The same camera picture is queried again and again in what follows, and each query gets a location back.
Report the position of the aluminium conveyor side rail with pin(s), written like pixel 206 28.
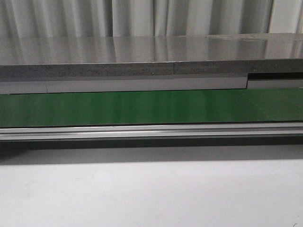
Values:
pixel 151 131

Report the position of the grey panel under countertop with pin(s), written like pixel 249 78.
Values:
pixel 151 83

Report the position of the green conveyor belt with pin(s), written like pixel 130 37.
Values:
pixel 152 107

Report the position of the grey stone countertop slab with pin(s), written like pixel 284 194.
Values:
pixel 63 57

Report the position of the white pleated curtain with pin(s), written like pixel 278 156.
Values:
pixel 102 18

